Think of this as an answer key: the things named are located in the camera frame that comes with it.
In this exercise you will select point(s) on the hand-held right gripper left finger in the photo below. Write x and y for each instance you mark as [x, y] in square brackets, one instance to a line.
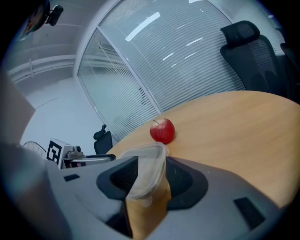
[89, 187]

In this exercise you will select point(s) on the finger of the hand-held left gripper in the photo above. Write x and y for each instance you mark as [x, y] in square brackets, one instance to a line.
[96, 159]

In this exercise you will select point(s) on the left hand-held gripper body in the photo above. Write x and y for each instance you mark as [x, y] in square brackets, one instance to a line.
[55, 151]

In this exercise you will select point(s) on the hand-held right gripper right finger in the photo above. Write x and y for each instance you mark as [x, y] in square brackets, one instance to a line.
[211, 201]

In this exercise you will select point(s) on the clear plastic container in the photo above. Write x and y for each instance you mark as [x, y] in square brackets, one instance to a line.
[151, 155]

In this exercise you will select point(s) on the black mesh office chair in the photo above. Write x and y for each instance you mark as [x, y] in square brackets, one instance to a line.
[291, 65]
[103, 141]
[253, 58]

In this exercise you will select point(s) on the red apple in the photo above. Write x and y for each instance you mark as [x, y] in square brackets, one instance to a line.
[162, 131]

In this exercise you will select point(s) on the black head-mounted camera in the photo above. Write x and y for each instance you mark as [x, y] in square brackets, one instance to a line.
[54, 14]

